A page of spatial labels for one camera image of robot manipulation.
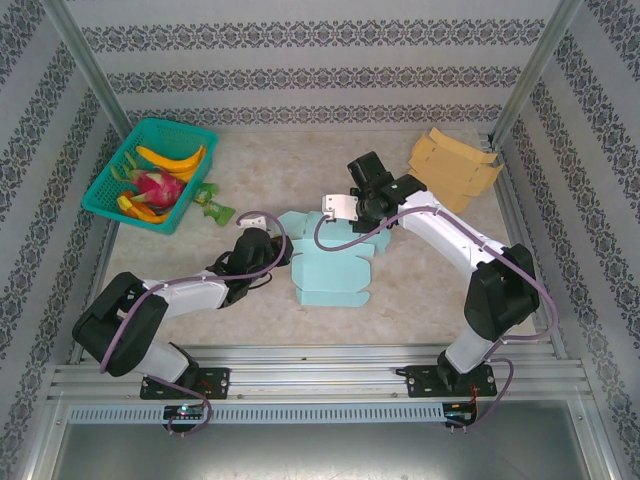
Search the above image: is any small circuit board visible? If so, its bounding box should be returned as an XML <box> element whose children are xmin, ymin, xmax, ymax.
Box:
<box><xmin>163</xmin><ymin>404</ymin><xmax>207</xmax><ymax>421</ymax></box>
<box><xmin>444</xmin><ymin>402</ymin><xmax>479</xmax><ymax>422</ymax></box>

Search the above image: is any yellow banana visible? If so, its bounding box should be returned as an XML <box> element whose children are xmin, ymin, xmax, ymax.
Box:
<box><xmin>135</xmin><ymin>144</ymin><xmax>209</xmax><ymax>183</ymax></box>

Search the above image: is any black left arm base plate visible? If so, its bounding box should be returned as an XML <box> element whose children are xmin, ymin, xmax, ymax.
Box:
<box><xmin>139</xmin><ymin>367</ymin><xmax>231</xmax><ymax>401</ymax></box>

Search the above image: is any green snack packet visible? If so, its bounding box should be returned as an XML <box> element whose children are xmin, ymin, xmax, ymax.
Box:
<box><xmin>192</xmin><ymin>182</ymin><xmax>221</xmax><ymax>204</ymax></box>
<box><xmin>202</xmin><ymin>199</ymin><xmax>236</xmax><ymax>229</ymax></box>

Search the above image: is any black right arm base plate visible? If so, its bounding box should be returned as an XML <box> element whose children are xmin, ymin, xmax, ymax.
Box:
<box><xmin>403</xmin><ymin>364</ymin><xmax>496</xmax><ymax>399</ymax></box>

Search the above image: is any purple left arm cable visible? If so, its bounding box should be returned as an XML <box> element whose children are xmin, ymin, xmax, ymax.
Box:
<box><xmin>98</xmin><ymin>210</ymin><xmax>295</xmax><ymax>440</ymax></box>

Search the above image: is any teal plastic basket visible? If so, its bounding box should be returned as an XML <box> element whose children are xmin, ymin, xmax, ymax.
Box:
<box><xmin>81</xmin><ymin>117</ymin><xmax>220</xmax><ymax>236</ymax></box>

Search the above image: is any aluminium frame post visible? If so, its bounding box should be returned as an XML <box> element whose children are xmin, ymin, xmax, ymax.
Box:
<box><xmin>492</xmin><ymin>0</ymin><xmax>584</xmax><ymax>146</ymax></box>
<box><xmin>39</xmin><ymin>0</ymin><xmax>134</xmax><ymax>134</ymax></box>

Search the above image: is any aluminium mounting rail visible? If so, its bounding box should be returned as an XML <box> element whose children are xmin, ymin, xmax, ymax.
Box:
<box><xmin>47</xmin><ymin>344</ymin><xmax>596</xmax><ymax>401</ymax></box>

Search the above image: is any aluminium side rail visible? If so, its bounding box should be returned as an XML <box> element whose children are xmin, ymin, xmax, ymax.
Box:
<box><xmin>69</xmin><ymin>219</ymin><xmax>121</xmax><ymax>366</ymax></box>
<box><xmin>479</xmin><ymin>132</ymin><xmax>569</xmax><ymax>359</ymax></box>

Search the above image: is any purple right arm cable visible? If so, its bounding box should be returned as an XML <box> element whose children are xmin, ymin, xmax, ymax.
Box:
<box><xmin>315</xmin><ymin>202</ymin><xmax>556</xmax><ymax>434</ymax></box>

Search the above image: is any orange paper box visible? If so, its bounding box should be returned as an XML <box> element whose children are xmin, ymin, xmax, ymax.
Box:
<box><xmin>407</xmin><ymin>127</ymin><xmax>504</xmax><ymax>214</ymax></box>

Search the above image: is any slotted grey cable duct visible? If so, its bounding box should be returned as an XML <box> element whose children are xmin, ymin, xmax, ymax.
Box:
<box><xmin>67</xmin><ymin>403</ymin><xmax>446</xmax><ymax>425</ymax></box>

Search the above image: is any teal paper box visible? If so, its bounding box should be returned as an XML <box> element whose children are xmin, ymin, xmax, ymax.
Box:
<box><xmin>277</xmin><ymin>209</ymin><xmax>391</xmax><ymax>307</ymax></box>

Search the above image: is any pink dragon fruit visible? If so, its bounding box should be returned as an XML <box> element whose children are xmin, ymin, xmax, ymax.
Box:
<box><xmin>110</xmin><ymin>152</ymin><xmax>189</xmax><ymax>209</ymax></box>

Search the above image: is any orange yellow toy fruit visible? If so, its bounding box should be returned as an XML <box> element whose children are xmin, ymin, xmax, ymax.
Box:
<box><xmin>116</xmin><ymin>192</ymin><xmax>174</xmax><ymax>225</ymax></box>

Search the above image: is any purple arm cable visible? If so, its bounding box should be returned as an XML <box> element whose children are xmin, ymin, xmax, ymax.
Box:
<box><xmin>98</xmin><ymin>210</ymin><xmax>295</xmax><ymax>440</ymax></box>
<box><xmin>315</xmin><ymin>202</ymin><xmax>556</xmax><ymax>434</ymax></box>

